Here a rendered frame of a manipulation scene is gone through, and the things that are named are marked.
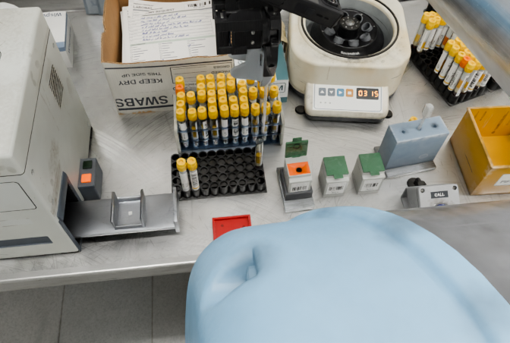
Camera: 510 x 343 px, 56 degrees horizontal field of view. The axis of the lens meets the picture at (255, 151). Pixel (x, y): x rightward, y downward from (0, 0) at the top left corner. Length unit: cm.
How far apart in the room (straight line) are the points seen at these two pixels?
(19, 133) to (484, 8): 55
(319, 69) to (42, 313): 129
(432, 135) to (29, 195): 65
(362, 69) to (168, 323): 111
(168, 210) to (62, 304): 104
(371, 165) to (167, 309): 106
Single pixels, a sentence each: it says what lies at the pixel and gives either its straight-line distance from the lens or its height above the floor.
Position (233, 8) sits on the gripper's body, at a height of 128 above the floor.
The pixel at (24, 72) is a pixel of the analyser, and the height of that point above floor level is 117.
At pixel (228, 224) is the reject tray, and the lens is 87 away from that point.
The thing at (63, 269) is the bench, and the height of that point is 87.
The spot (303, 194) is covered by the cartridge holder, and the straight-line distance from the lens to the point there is 87.
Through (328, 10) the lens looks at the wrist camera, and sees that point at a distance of 62.
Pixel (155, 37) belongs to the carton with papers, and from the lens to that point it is 108.
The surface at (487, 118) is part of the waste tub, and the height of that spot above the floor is 94.
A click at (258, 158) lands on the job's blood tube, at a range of 87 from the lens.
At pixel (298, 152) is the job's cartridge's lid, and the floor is 96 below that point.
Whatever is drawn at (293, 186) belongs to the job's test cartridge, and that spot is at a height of 93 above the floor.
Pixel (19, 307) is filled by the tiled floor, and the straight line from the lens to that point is 188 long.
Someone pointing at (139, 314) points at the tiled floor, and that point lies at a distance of 176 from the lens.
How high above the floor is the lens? 166
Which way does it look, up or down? 56 degrees down
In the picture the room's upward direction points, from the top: 2 degrees clockwise
